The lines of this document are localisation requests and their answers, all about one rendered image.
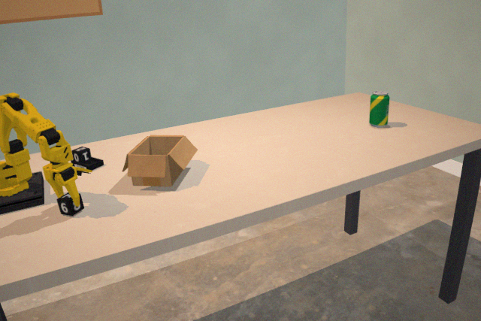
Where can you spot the green drink can with yellow stripes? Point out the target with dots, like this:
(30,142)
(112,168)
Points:
(379,109)

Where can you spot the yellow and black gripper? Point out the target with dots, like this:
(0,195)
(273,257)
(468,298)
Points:
(65,175)

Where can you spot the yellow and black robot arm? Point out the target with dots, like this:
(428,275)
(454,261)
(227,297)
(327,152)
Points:
(40,130)

